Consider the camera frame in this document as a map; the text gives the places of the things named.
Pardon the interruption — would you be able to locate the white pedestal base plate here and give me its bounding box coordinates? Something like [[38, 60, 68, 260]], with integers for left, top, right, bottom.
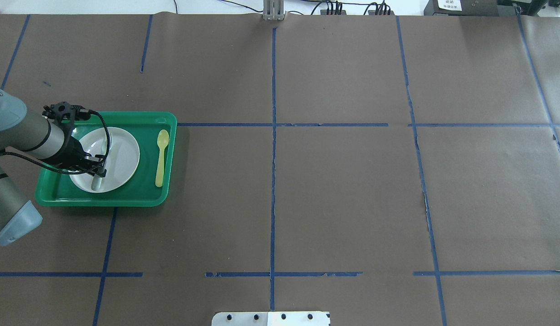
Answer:
[[211, 311, 331, 326]]

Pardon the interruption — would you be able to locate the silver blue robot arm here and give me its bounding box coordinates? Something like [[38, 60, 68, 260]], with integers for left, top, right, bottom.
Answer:
[[0, 89, 112, 246]]

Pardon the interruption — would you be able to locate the white round plate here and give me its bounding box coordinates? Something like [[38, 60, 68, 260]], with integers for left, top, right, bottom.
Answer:
[[70, 127, 140, 193]]

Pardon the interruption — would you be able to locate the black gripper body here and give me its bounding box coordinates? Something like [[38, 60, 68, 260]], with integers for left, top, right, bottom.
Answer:
[[58, 134, 97, 174]]

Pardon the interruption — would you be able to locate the brown paper table cover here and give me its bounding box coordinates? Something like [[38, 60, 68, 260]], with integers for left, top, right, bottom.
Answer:
[[0, 13, 560, 326]]

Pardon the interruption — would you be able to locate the yellow plastic spoon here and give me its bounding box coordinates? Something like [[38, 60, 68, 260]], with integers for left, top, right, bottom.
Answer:
[[155, 129, 170, 187]]

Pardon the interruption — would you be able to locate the aluminium frame post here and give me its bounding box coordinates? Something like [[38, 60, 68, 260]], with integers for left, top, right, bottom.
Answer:
[[263, 0, 286, 21]]

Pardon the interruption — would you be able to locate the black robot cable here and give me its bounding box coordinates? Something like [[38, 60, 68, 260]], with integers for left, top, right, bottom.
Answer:
[[0, 110, 112, 175]]

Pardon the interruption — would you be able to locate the green plastic tray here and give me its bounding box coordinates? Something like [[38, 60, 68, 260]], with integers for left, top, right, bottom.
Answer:
[[35, 111, 177, 207]]

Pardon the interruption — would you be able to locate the black power strip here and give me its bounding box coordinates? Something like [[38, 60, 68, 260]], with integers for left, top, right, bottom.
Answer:
[[311, 0, 395, 16]]

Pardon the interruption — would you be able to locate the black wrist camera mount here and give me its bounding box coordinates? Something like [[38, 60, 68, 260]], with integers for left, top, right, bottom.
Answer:
[[42, 101, 92, 132]]

